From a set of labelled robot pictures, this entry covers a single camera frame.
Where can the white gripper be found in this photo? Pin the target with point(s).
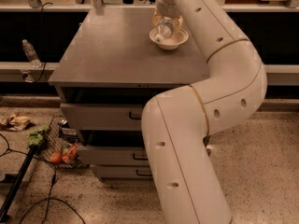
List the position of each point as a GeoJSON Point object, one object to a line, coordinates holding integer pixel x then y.
{"type": "Point", "coordinates": [168, 9]}

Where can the clear blue plastic bottle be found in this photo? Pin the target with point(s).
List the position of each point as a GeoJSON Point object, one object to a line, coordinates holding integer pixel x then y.
{"type": "Point", "coordinates": [164, 30]}

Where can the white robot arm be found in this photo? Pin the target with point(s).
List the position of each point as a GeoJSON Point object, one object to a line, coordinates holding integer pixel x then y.
{"type": "Point", "coordinates": [175, 123]}

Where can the white paper bowl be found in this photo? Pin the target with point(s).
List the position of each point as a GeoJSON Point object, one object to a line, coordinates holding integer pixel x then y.
{"type": "Point", "coordinates": [169, 43]}

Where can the small clear water bottle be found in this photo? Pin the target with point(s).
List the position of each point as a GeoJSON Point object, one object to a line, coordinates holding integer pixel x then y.
{"type": "Point", "coordinates": [31, 54]}

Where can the grey drawer cabinet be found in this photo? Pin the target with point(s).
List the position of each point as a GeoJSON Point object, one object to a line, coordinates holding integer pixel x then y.
{"type": "Point", "coordinates": [112, 61]}

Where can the top grey drawer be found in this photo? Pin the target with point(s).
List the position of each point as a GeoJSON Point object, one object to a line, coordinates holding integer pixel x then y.
{"type": "Point", "coordinates": [103, 117]}

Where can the grey drawer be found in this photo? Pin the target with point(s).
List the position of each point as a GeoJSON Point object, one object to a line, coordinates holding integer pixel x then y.
{"type": "Point", "coordinates": [121, 172]}
{"type": "Point", "coordinates": [113, 156]}
{"type": "Point", "coordinates": [103, 117]}

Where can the dark drink can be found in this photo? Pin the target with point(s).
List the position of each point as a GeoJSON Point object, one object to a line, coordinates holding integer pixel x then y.
{"type": "Point", "coordinates": [66, 132]}

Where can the middle grey drawer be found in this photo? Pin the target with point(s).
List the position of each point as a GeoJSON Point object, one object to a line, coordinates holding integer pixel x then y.
{"type": "Point", "coordinates": [113, 156]}

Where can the bottom grey drawer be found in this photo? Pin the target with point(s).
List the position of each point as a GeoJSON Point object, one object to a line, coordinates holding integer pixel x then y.
{"type": "Point", "coordinates": [121, 172]}

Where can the red tomato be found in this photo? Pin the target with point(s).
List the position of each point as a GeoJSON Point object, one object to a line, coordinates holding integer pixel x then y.
{"type": "Point", "coordinates": [56, 158]}

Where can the green snack bag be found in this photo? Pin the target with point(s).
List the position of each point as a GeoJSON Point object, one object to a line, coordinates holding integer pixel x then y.
{"type": "Point", "coordinates": [37, 137]}

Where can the crumpled brown paper bag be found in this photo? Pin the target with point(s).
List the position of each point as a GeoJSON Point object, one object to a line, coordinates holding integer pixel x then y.
{"type": "Point", "coordinates": [14, 123]}

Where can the black metal pole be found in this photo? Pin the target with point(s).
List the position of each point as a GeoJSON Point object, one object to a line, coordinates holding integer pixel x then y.
{"type": "Point", "coordinates": [16, 184]}

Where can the black wire mesh basket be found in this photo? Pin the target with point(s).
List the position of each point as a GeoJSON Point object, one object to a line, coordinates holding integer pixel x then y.
{"type": "Point", "coordinates": [54, 143]}

